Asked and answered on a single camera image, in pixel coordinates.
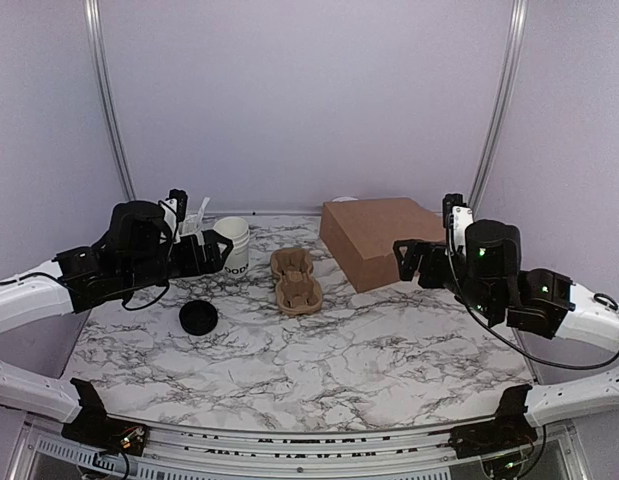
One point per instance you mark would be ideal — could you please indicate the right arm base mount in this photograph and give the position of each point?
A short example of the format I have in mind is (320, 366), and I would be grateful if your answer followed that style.
(506, 430)

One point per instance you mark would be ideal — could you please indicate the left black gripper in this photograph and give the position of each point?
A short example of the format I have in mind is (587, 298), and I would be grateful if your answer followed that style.
(213, 262)

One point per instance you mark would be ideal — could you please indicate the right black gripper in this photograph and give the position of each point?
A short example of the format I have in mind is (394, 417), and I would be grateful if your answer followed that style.
(430, 279)

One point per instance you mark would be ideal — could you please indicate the white plastic utensil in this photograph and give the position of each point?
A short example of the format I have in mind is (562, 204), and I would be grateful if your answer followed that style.
(202, 208)

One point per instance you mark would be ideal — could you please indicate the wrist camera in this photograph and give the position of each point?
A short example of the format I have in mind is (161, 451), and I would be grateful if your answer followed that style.
(457, 216)
(175, 209)

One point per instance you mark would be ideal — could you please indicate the brown cardboard box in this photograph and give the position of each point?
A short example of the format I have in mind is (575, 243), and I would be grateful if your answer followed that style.
(360, 235)

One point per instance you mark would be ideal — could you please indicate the white ribbed utensil container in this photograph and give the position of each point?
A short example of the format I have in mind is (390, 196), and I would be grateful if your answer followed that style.
(192, 226)

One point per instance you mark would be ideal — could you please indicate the left aluminium frame post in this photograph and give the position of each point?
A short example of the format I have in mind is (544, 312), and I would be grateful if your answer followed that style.
(98, 51)

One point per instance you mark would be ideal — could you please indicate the brown pulp cup carrier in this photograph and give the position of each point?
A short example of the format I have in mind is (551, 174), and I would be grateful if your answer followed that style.
(297, 292)

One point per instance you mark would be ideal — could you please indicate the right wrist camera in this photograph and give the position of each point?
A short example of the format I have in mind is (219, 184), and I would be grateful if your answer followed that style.
(457, 216)

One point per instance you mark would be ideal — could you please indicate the white round object behind box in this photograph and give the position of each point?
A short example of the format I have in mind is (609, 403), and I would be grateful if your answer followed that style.
(344, 199)

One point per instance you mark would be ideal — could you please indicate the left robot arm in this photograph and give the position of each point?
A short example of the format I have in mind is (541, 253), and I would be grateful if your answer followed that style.
(142, 248)

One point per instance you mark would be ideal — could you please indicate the aluminium frame post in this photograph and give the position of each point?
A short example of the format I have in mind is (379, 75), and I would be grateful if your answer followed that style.
(504, 93)
(98, 51)

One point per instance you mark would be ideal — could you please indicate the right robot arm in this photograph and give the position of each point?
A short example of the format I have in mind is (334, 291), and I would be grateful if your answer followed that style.
(480, 263)

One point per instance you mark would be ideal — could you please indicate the right aluminium frame post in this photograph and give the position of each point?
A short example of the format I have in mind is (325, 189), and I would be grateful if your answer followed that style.
(504, 93)

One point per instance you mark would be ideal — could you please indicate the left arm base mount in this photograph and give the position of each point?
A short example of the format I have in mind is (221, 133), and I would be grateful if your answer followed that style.
(94, 427)

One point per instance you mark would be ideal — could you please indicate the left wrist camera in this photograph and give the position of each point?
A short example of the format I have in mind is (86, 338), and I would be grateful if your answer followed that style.
(175, 209)

